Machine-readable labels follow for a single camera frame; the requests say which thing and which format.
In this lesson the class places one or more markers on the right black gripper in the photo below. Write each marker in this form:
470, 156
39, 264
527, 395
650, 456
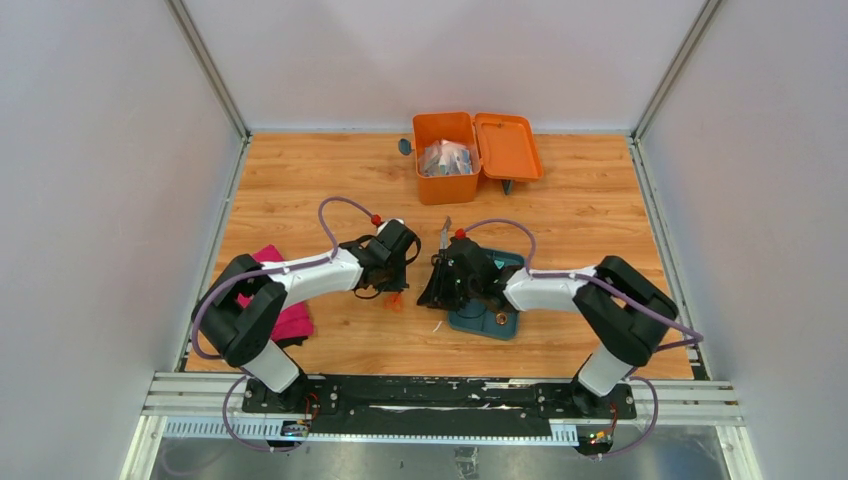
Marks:
436, 293

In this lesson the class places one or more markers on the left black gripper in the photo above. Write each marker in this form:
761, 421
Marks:
398, 283

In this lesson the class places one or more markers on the black bandage scissors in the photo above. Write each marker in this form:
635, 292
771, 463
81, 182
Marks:
445, 233

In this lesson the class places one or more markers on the small orange scissors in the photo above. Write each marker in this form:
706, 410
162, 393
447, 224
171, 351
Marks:
394, 302

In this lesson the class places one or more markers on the teal plastic tray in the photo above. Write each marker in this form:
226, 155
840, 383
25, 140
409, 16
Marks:
475, 318

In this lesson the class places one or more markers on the small clear bag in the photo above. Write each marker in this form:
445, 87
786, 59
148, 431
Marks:
429, 164

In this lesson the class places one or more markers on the clear bag blue items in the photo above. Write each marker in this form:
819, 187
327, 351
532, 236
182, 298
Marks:
453, 159

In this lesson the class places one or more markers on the orange medicine box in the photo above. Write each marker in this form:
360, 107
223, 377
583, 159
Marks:
502, 147

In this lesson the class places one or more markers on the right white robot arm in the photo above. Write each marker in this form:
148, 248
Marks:
629, 315

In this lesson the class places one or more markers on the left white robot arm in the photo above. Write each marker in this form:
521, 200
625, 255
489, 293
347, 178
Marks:
237, 315

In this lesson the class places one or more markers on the pink folded cloth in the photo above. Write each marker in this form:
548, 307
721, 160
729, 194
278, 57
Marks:
294, 324

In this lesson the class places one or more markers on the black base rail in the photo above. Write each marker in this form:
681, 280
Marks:
429, 410

